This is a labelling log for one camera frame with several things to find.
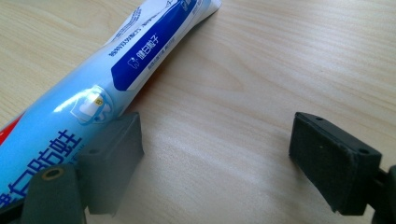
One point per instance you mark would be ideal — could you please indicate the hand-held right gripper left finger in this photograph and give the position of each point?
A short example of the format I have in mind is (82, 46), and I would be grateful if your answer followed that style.
(112, 161)

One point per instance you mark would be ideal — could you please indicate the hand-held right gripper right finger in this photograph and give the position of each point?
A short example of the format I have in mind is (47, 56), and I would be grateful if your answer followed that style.
(330, 168)

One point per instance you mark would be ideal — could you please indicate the blue and white toothpaste tube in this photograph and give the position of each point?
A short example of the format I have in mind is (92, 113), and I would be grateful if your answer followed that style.
(90, 93)

